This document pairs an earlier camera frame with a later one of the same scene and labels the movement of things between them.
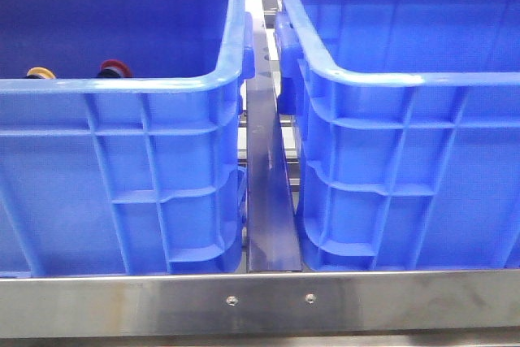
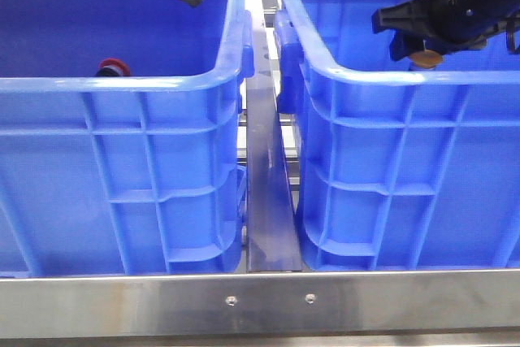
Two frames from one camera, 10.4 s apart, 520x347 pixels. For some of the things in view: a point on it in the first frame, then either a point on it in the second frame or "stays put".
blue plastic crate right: x=407 y=86 stays put
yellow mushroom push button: x=39 y=72 → x=426 y=59
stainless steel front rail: x=335 y=305 stays put
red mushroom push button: x=113 y=68 stays put
